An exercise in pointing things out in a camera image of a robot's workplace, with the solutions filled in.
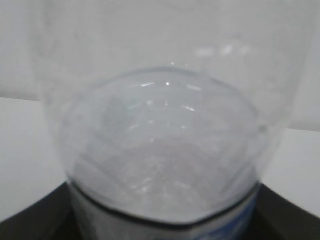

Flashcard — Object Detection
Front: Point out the clear water bottle red label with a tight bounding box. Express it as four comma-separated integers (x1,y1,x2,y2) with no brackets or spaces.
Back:
29,0,320,240

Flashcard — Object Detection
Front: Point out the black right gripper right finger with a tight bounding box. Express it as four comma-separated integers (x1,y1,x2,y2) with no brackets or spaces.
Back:
246,184,320,240

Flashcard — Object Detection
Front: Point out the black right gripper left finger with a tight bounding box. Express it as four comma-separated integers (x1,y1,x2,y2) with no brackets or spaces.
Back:
0,183,82,240

